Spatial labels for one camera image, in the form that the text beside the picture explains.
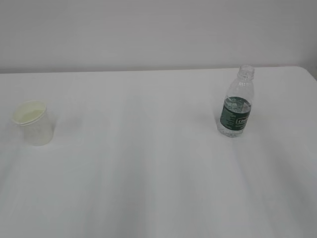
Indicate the white paper cup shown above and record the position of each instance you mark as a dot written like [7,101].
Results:
[33,120]

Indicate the clear green-label water bottle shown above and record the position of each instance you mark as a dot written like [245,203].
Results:
[237,104]

